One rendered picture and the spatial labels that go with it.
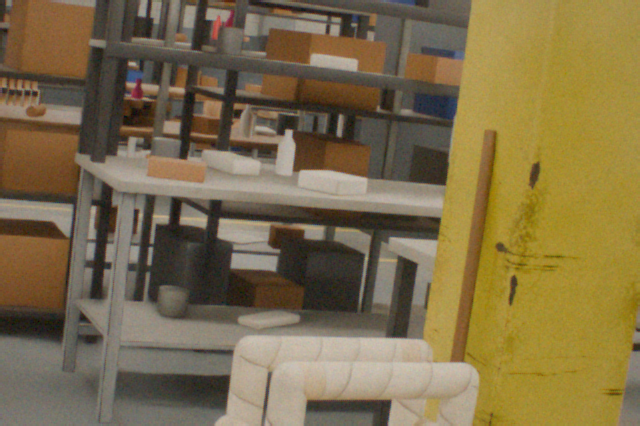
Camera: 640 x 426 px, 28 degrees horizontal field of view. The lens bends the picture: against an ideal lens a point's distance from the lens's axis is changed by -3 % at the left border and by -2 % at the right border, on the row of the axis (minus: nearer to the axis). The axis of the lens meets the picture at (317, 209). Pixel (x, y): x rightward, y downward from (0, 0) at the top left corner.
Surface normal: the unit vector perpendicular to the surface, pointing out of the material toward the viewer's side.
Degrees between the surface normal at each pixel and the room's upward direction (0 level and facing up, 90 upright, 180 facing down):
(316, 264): 90
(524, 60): 90
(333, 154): 90
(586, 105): 90
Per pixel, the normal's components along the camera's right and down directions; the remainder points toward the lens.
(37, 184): 0.40, 0.18
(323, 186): -0.59, 0.03
